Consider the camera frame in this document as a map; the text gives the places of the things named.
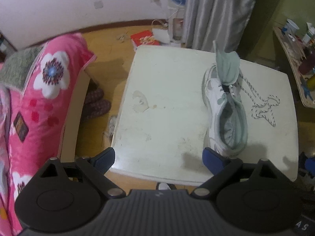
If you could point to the grey curtain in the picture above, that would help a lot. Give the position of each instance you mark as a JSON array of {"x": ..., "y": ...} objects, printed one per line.
[{"x": 215, "y": 23}]

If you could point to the dark red slippers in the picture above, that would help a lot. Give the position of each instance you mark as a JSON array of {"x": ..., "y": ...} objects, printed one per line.
[{"x": 95, "y": 105}]

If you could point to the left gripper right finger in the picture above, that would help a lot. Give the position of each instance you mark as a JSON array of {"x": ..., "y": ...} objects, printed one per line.
[{"x": 224, "y": 171}]

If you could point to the white mint sneaker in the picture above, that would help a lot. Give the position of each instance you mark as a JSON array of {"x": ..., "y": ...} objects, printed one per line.
[{"x": 227, "y": 131}]

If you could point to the white paper cup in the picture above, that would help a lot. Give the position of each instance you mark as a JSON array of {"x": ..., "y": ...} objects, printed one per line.
[{"x": 290, "y": 27}]

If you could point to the white black speckled shoelace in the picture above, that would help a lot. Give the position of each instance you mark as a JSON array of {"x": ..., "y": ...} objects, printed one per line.
[{"x": 261, "y": 108}]

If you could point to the white green tube box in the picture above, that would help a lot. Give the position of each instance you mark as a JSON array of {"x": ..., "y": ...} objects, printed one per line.
[{"x": 309, "y": 34}]

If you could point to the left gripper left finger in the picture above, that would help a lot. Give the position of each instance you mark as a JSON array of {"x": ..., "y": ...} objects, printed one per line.
[{"x": 94, "y": 170}]

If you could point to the red gift box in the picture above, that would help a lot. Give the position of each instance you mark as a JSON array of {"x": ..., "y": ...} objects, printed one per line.
[{"x": 143, "y": 38}]

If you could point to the cluttered side table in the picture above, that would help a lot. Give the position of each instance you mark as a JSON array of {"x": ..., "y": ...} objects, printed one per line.
[{"x": 293, "y": 50}]

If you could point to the white water dispenser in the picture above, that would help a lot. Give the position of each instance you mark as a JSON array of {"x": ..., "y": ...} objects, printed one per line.
[{"x": 176, "y": 15}]

